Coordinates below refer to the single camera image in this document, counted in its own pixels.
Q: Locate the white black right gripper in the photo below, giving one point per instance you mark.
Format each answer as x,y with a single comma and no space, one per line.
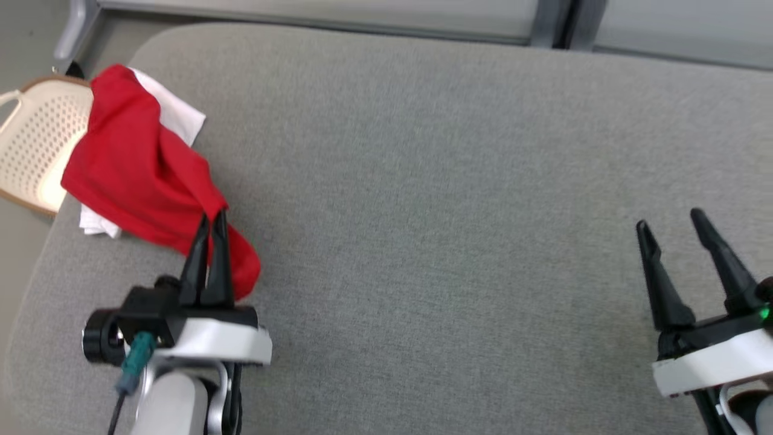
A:
712,359

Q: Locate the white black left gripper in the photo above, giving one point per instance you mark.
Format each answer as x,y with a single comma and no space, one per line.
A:
223,341

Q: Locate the red Bulls 23 jersey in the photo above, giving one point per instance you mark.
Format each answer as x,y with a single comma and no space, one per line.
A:
139,175

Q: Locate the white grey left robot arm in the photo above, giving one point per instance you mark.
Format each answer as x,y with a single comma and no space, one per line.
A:
175,405

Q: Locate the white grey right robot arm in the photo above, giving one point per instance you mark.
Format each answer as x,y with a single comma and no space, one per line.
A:
746,414

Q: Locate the beige perforated laundry basket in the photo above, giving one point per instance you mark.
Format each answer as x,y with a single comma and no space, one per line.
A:
36,145

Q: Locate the grey fabric sofa seat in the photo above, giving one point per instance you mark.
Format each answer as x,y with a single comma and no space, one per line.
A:
423,211

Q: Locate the grey partition corner leg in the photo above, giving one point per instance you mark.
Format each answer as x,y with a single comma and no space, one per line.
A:
75,27

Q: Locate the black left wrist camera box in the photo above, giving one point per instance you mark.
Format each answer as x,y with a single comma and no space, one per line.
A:
148,311

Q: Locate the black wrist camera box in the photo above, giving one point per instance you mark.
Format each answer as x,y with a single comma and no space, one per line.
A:
148,311
766,291

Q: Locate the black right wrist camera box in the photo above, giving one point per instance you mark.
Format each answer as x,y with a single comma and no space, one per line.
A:
766,291

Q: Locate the grey partition base rail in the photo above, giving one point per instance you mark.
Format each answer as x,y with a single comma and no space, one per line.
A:
302,17

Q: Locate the grey partition post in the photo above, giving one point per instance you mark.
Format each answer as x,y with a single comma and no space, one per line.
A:
558,21

